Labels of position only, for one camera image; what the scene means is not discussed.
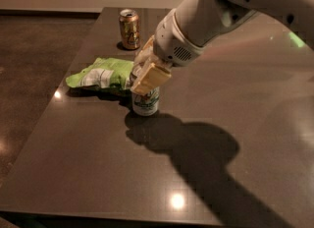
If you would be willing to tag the green rice chip bag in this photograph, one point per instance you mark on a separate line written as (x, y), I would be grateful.
(104, 73)

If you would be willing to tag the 7up soda can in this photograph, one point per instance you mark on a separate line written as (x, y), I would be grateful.
(145, 105)

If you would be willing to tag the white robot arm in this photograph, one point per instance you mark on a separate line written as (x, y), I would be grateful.
(184, 33)

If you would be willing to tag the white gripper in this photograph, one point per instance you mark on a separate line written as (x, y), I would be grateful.
(173, 42)

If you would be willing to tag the gold brown soda can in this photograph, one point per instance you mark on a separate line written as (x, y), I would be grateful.
(129, 28)

